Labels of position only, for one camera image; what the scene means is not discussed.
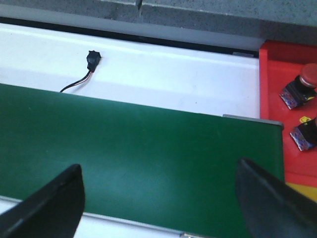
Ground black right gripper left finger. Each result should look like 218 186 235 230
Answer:
0 164 85 238

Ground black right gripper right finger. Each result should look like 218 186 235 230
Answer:
235 159 317 238

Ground red mushroom push button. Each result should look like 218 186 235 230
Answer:
290 117 317 151
280 63 317 110

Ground yellow plastic bin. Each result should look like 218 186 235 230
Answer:
286 182 317 202

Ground green conveyor belt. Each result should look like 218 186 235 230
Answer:
0 84 284 238

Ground red plastic bin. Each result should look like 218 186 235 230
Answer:
259 41 317 185

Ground grey stone countertop right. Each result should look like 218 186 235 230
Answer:
1 0 317 44

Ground aluminium conveyor frame rail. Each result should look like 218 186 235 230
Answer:
222 114 284 130

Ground black cable plug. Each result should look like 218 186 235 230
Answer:
60 51 102 93

